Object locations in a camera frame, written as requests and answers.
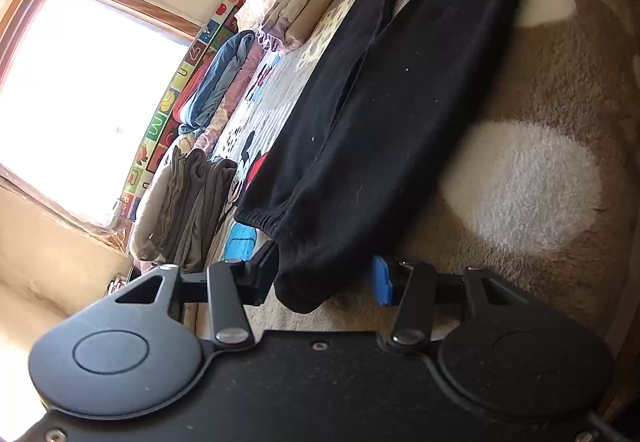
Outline stack of grey folded clothes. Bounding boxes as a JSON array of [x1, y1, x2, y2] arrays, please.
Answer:
[[129, 148, 238, 273]]

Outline red striped quilt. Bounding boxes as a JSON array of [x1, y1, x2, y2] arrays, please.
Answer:
[[170, 56, 221, 123]]

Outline window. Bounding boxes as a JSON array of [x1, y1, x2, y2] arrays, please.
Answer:
[[0, 0, 206, 243]]

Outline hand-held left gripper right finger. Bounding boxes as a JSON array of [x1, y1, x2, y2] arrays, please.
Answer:
[[372, 256, 525, 349]]

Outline colourful alphabet foam mat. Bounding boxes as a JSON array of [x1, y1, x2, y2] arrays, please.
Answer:
[[120, 0, 248, 220]]

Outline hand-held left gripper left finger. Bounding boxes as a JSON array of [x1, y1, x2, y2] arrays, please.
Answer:
[[114, 242, 279, 350]]

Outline printed cartoon blanket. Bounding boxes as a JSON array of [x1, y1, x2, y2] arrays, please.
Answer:
[[205, 0, 640, 338]]

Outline black pants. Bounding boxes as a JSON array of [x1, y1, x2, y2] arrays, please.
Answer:
[[235, 0, 538, 315]]

